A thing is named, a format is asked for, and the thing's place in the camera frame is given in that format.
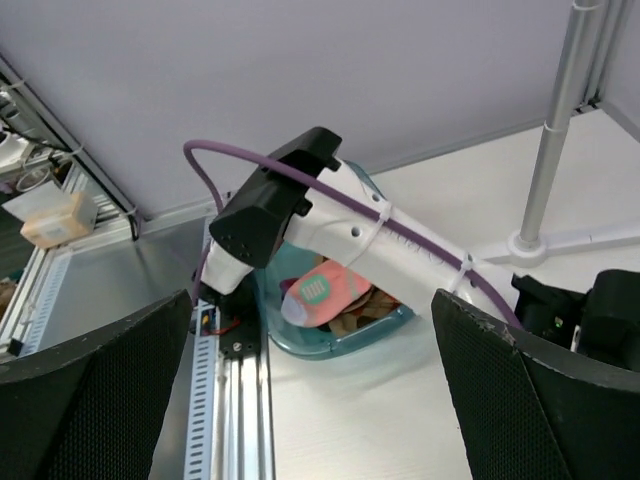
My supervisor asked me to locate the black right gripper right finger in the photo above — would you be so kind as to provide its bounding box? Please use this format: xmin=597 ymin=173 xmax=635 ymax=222
xmin=431 ymin=289 xmax=639 ymax=479

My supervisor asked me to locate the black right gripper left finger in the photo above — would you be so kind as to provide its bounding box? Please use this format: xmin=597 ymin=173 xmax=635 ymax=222
xmin=1 ymin=291 xmax=192 ymax=479

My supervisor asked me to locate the pink patterned sock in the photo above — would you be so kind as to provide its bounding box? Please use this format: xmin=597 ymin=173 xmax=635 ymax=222
xmin=280 ymin=260 xmax=372 ymax=328

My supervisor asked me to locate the beige argyle sock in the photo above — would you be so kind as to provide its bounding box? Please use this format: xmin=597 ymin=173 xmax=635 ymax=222
xmin=316 ymin=284 xmax=400 ymax=337

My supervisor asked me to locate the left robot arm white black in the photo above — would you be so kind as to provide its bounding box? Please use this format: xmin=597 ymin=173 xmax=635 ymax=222
xmin=183 ymin=127 xmax=639 ymax=371

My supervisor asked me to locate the cardboard box on shelf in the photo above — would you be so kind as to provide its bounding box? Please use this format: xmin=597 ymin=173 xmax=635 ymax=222
xmin=20 ymin=192 xmax=98 ymax=249

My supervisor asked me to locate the teal plastic basin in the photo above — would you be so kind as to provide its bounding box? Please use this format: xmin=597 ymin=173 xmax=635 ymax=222
xmin=252 ymin=159 xmax=416 ymax=360

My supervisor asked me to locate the silver clothes rack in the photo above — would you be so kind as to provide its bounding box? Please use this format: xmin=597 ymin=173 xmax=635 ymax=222
xmin=477 ymin=1 xmax=639 ymax=268

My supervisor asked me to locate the grey slotted cable duct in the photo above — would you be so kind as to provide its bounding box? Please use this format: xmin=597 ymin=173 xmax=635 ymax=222
xmin=5 ymin=254 xmax=215 ymax=479

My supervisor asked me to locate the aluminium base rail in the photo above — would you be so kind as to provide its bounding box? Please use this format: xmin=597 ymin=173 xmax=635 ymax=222
xmin=1 ymin=218 xmax=275 ymax=479

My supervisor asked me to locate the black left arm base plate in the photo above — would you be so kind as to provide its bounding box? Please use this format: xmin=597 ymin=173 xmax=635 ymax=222
xmin=191 ymin=300 xmax=262 ymax=361

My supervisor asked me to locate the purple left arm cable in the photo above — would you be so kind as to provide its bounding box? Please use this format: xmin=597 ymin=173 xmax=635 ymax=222
xmin=183 ymin=138 xmax=526 ymax=331

